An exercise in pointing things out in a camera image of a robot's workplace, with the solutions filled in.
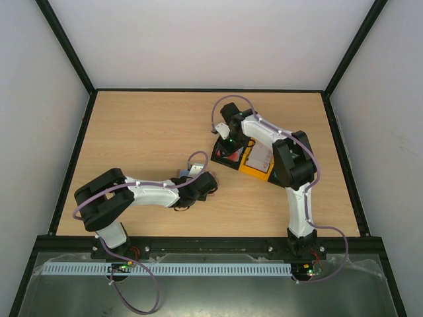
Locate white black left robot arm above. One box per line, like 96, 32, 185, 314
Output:
72, 165, 218, 256

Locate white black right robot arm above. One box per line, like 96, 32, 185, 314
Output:
214, 103, 319, 259

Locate black card bin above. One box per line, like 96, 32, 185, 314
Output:
211, 137, 250, 170

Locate red white cards stack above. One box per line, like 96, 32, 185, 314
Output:
215, 147, 243, 162

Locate yellow card bin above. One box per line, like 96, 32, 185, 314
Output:
239, 138, 274, 182

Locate black bin with teal cards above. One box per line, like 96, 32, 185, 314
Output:
267, 164, 283, 187

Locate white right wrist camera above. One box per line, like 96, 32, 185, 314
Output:
212, 123, 230, 140

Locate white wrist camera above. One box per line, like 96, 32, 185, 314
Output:
188, 163, 204, 178
212, 123, 230, 140

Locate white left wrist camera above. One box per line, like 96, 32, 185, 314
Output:
188, 163, 204, 178

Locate white slotted cable duct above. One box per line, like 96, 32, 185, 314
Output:
41, 262, 291, 277

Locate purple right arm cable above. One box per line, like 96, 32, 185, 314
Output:
210, 94, 350, 285

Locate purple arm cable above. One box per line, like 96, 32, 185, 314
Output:
72, 151, 209, 313
210, 94, 350, 285

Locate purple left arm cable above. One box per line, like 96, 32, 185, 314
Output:
72, 151, 209, 313

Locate black mounting rail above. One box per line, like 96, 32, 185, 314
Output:
32, 235, 384, 262

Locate black enclosure frame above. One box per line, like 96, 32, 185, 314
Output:
1, 1, 422, 316

